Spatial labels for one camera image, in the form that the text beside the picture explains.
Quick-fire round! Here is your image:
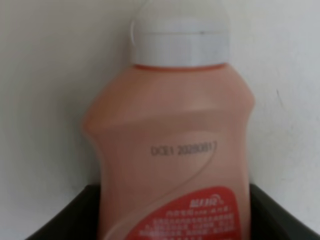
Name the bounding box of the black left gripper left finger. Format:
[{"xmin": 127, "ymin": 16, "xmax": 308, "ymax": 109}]
[{"xmin": 28, "ymin": 184, "xmax": 101, "ymax": 240}]

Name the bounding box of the pink small bottle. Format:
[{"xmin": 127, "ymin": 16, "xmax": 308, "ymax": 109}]
[{"xmin": 83, "ymin": 0, "xmax": 254, "ymax": 240}]

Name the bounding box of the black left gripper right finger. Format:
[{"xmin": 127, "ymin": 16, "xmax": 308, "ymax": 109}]
[{"xmin": 250, "ymin": 184, "xmax": 320, "ymax": 240}]

